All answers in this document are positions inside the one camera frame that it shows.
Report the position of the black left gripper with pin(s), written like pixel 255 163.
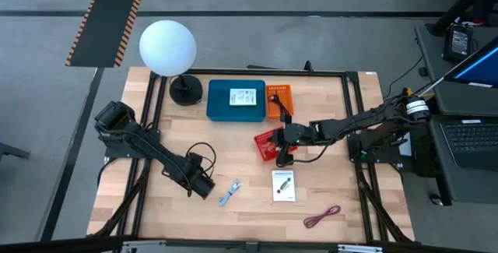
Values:
pixel 190 171

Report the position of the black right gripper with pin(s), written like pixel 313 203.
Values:
pixel 297 134

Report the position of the white box with grey print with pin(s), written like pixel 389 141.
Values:
pixel 243 97

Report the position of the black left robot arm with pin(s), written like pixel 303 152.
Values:
pixel 148 148

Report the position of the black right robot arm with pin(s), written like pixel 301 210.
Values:
pixel 358 122

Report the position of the blue plastic bin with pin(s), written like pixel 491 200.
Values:
pixel 218 109

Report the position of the red slotted plastic basket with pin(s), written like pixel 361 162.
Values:
pixel 264 148

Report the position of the white card reader box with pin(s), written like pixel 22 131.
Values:
pixel 283 179

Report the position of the orange slotted plastic basket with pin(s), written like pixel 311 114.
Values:
pixel 286 93

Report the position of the white globe table lamp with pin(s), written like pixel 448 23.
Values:
pixel 167 48

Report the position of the thin white rod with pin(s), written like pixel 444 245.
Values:
pixel 432 86

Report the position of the grey side desk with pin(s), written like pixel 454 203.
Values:
pixel 430 70

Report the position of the black hazard-striped floor mat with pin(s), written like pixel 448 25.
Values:
pixel 109 19

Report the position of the grey chair foot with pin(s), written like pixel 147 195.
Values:
pixel 13 152

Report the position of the dark laptop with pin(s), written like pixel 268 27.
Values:
pixel 474 144

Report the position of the black power adapter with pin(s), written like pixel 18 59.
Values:
pixel 459 43

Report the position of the computer monitor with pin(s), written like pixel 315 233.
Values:
pixel 482 66

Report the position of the black desk stand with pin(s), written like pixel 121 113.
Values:
pixel 463 4

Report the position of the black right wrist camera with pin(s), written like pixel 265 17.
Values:
pixel 284 157

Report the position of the black aluminium table frame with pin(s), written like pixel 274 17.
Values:
pixel 272 72

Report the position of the silver aluminium bracket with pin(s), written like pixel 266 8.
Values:
pixel 144 246
pixel 360 248

